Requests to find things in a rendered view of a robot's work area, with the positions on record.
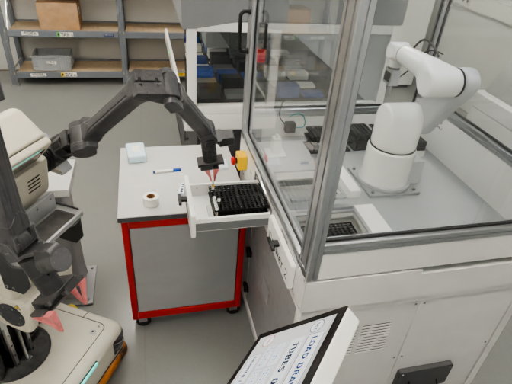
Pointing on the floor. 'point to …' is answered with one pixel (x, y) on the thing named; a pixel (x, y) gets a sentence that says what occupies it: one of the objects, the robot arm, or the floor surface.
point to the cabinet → (386, 324)
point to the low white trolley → (175, 239)
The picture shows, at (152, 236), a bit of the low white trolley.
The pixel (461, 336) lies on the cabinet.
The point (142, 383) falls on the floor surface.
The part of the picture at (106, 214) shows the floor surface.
